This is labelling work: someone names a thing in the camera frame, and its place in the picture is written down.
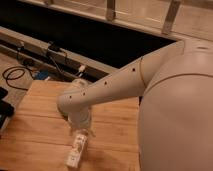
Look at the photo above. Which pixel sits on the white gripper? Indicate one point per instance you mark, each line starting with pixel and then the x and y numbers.
pixel 80 120

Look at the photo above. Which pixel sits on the black device at left edge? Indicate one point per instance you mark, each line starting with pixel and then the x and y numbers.
pixel 6 109

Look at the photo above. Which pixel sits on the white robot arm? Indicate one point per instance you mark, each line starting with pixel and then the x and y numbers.
pixel 175 124

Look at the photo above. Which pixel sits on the white plastic bottle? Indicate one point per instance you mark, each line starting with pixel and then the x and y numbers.
pixel 77 149

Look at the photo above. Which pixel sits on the black power adapter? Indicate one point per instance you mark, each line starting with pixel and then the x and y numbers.
pixel 53 47

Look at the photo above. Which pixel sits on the blue object on floor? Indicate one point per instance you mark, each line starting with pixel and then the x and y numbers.
pixel 41 75

